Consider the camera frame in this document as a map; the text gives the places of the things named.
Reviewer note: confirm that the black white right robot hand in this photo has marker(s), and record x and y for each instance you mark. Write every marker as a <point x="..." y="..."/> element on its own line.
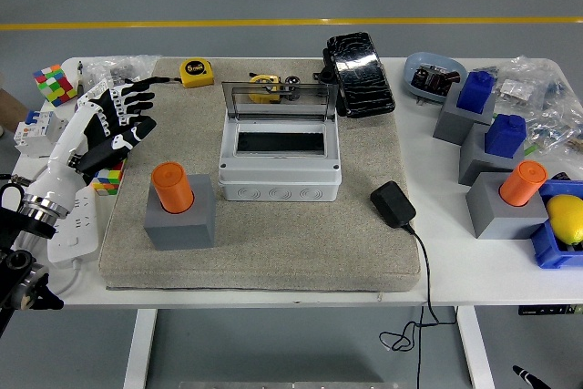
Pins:
<point x="528" y="377"/>

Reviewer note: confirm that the small black capacitor cylinder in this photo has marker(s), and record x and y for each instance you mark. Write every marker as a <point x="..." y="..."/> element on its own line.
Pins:
<point x="292" y="84"/>

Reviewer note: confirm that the grey electrical enclosure box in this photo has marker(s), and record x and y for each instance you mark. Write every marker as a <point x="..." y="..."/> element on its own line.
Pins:
<point x="278" y="179"/>

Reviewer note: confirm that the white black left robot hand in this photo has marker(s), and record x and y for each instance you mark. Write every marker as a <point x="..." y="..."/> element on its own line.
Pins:
<point x="68" y="143"/>

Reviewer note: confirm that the black table control panel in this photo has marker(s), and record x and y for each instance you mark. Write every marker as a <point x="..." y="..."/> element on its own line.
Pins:
<point x="544" y="310"/>

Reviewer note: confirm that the tinted transparent box lid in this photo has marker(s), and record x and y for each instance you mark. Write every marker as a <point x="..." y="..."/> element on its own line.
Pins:
<point x="312" y="103"/>

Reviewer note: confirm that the dark electronic parts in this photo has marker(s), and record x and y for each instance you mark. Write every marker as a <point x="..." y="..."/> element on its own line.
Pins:
<point x="432" y="79"/>

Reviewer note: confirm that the blue plastic block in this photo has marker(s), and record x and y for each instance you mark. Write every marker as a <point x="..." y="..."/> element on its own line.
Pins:
<point x="504" y="136"/>
<point x="476" y="93"/>

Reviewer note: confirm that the small white parts packet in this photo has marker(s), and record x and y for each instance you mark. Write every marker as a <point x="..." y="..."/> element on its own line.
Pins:
<point x="514" y="89"/>

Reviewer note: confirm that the grey block holder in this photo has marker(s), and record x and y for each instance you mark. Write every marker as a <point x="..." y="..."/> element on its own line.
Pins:
<point x="496" y="220"/>
<point x="448" y="125"/>
<point x="473" y="166"/>

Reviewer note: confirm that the grey block with round hole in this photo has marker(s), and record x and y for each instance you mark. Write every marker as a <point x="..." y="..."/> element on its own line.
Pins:
<point x="182" y="229"/>

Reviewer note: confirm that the clear bags of small parts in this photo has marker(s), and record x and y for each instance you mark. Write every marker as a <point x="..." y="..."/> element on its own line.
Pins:
<point x="555" y="106"/>

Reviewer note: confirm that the blue plastic bin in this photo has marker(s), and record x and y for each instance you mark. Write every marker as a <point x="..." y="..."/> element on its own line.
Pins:
<point x="546" y="248"/>

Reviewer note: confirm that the grey-brown mat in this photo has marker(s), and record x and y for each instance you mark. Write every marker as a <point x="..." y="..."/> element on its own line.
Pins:
<point x="296" y="243"/>

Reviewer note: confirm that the clear bag of metal parts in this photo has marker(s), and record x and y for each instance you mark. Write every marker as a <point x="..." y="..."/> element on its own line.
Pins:
<point x="118" y="68"/>

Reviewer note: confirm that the yellow lemon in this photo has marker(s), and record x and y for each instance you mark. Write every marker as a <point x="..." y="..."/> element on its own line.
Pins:
<point x="567" y="220"/>

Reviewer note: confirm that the round yellow black tape measure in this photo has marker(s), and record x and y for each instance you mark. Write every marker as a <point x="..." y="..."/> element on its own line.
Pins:
<point x="264" y="88"/>

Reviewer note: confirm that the white table leg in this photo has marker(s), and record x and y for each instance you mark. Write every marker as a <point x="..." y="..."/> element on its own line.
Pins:
<point x="139" y="348"/>
<point x="476" y="348"/>

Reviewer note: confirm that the black power adapter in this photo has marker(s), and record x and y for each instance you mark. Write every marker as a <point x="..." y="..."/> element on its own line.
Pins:
<point x="391" y="204"/>

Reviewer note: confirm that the white power strip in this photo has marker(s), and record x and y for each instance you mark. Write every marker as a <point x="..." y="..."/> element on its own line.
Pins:
<point x="77" y="234"/>

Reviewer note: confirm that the blue-grey bowl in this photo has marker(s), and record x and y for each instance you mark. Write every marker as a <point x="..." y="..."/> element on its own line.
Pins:
<point x="423" y="61"/>

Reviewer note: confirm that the small black object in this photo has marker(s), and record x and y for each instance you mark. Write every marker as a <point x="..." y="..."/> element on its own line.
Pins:
<point x="561" y="176"/>

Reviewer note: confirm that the white circuit breaker blue levers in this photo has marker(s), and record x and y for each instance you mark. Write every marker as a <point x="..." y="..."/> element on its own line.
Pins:
<point x="41" y="129"/>

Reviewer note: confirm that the small multicolour puzzle cube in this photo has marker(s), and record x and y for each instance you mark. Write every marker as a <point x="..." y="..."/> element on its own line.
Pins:
<point x="107" y="179"/>

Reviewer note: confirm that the glossy black tray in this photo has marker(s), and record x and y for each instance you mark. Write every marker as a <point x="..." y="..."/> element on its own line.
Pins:
<point x="360" y="74"/>

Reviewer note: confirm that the large multicolour puzzle cube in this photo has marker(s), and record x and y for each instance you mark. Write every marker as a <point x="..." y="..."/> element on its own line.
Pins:
<point x="54" y="86"/>

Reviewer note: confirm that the green plastic piece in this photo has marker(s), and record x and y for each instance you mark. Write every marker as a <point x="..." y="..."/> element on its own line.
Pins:
<point x="529" y="149"/>

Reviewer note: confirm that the black clamp holder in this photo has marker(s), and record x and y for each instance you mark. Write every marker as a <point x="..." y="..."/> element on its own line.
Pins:
<point x="325" y="74"/>

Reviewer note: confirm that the thin screwdriver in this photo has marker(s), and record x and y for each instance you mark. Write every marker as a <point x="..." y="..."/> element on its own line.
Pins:
<point x="80" y="79"/>

